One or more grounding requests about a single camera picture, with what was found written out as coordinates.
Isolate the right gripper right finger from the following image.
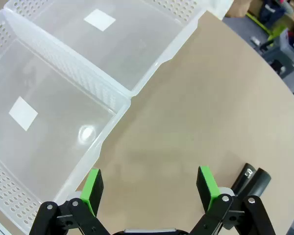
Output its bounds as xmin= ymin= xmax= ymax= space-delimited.
xmin=186 ymin=165 xmax=277 ymax=235

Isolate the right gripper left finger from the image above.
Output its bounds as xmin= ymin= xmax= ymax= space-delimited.
xmin=29 ymin=168 xmax=124 ymax=235

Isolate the black stapler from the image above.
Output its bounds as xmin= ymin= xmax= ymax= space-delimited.
xmin=231 ymin=163 xmax=271 ymax=198

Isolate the white perforated plastic basket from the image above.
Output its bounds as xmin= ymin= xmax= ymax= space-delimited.
xmin=3 ymin=0 xmax=235 ymax=97
xmin=0 ymin=8 xmax=132 ymax=235

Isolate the white basket of pouches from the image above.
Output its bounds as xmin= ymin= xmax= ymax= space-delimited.
xmin=280 ymin=27 xmax=294 ymax=59

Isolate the brown cardboard box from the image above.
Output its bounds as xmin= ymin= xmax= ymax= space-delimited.
xmin=226 ymin=0 xmax=267 ymax=18

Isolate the dark blue bag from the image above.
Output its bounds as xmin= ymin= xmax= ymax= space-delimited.
xmin=258 ymin=0 xmax=289 ymax=24

